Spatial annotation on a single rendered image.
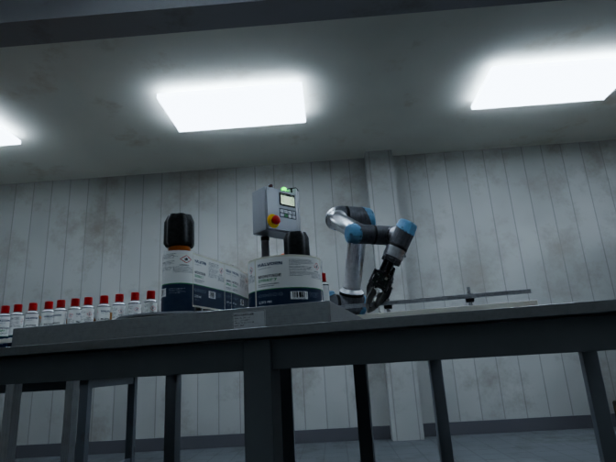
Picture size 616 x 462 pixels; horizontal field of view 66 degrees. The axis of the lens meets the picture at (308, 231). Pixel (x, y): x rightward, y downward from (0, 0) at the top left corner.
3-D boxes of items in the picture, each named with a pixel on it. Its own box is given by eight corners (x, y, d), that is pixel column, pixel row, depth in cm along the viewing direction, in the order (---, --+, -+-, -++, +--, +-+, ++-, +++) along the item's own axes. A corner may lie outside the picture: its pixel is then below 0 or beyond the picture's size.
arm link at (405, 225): (412, 226, 181) (422, 226, 173) (400, 252, 180) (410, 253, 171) (394, 217, 179) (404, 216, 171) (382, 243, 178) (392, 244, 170)
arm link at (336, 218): (318, 203, 222) (352, 220, 175) (341, 203, 225) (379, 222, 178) (316, 226, 224) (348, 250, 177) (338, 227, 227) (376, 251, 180)
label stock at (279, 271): (291, 320, 139) (289, 271, 143) (340, 313, 125) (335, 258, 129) (234, 319, 126) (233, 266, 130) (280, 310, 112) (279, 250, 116)
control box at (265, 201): (252, 235, 197) (251, 192, 202) (284, 239, 208) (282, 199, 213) (267, 228, 190) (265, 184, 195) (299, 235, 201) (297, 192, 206)
